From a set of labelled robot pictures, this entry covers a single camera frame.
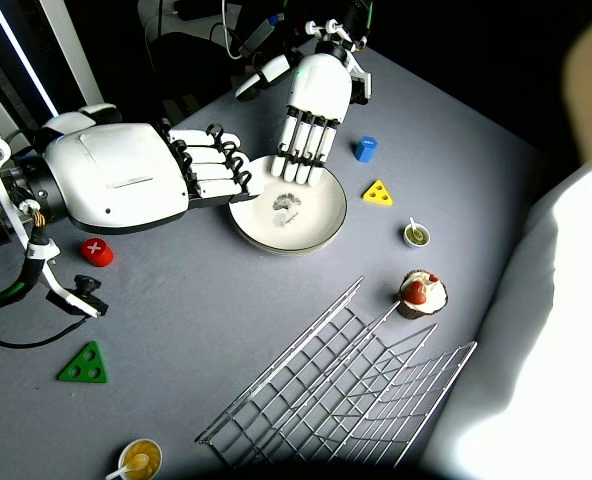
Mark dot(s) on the white plate with floral print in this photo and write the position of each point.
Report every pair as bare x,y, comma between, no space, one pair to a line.
306,220

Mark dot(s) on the yellow triangle block with holes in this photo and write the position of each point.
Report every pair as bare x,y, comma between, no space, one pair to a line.
377,195

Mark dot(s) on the small white spoon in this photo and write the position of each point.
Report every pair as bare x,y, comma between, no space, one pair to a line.
138,461
412,225

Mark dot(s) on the small white bowl green filling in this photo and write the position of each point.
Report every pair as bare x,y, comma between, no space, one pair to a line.
424,237

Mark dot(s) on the toy cupcake with strawberries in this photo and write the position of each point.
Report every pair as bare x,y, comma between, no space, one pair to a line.
421,295

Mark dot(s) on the white column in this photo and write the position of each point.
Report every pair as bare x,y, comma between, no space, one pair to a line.
73,50

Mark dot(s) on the red cylinder block white cross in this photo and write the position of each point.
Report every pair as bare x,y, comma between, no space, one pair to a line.
96,252

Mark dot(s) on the bright light strip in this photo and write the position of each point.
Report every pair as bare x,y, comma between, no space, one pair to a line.
21,56

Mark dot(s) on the white backdrop sheet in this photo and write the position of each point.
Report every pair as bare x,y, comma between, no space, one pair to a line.
551,325

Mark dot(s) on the green triangle block with holes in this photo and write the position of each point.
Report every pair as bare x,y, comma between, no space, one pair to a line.
83,372

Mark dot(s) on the small white bowl yellow filling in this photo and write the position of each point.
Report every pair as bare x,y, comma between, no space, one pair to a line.
143,447

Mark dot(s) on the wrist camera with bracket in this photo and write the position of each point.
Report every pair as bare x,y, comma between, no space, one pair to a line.
83,295
361,90

